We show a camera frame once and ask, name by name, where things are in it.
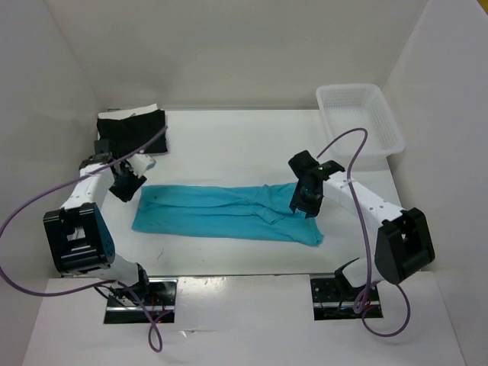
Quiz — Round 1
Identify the cyan t shirt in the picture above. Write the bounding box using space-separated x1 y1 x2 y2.
132 183 323 247

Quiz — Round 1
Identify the black t shirt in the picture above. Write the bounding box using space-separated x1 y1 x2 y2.
97 110 166 159

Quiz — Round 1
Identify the white t shirt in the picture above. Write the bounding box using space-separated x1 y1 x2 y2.
98 104 159 120

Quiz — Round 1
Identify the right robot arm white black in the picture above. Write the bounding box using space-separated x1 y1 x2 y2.
288 150 435 300

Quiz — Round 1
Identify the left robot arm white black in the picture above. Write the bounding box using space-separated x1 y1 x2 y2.
43 142 156 305

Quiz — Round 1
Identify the white plastic basket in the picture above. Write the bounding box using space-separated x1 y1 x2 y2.
316 83 406 159

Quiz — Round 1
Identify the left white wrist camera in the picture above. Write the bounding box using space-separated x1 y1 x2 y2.
127 153 156 177

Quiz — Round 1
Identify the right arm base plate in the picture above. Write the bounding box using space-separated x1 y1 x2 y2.
310 276 361 321

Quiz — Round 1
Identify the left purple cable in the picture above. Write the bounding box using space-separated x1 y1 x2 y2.
0 124 175 353

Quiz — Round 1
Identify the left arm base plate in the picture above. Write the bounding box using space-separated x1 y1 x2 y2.
98 277 178 325

